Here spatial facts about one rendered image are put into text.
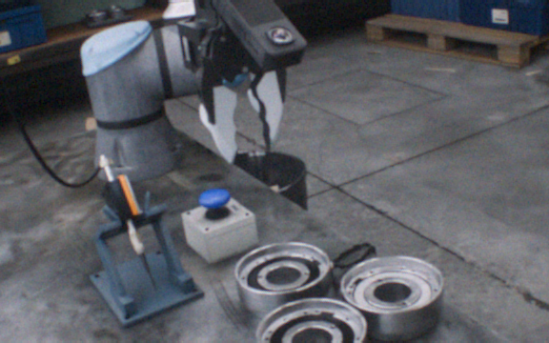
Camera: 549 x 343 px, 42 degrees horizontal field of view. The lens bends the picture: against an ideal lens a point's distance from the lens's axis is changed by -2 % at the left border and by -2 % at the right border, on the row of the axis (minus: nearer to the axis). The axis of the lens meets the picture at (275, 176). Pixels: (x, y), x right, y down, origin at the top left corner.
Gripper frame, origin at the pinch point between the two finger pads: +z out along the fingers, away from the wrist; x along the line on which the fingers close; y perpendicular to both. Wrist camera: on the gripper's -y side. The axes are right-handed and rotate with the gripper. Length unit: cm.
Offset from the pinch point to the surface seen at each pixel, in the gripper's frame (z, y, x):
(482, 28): 82, 246, -280
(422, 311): 12.7, -21.2, -5.4
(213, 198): 8.9, 8.9, 2.1
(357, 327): 13.2, -18.6, 0.5
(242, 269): 13.0, -1.8, 4.3
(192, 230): 13.0, 10.7, 4.9
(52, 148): 16, 66, 10
